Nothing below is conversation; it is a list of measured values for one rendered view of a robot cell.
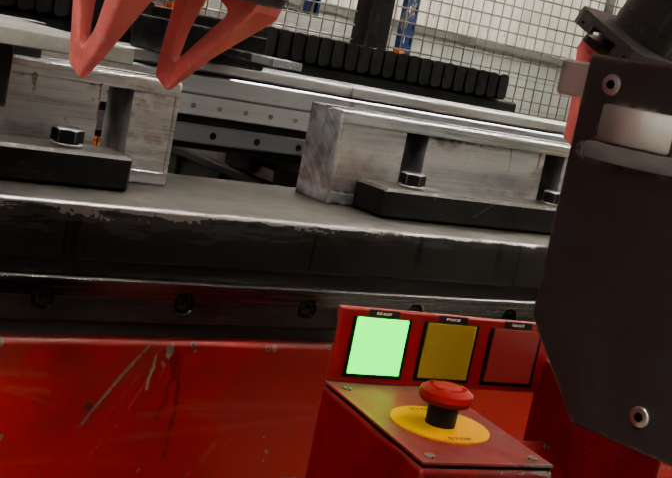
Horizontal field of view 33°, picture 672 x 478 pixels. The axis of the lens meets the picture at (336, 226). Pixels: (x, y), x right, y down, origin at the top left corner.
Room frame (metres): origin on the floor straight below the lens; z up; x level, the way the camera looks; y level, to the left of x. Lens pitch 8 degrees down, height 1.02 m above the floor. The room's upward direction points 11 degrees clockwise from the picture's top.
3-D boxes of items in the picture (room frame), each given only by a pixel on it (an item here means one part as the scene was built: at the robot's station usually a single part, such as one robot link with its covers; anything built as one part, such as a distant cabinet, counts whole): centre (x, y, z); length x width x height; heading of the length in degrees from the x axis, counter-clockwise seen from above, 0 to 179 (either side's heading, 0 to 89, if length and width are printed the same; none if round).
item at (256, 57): (1.27, 0.15, 1.01); 0.26 x 0.12 x 0.05; 35
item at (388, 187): (1.21, -0.15, 0.89); 0.30 x 0.05 x 0.03; 125
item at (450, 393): (0.79, -0.10, 0.79); 0.04 x 0.04 x 0.04
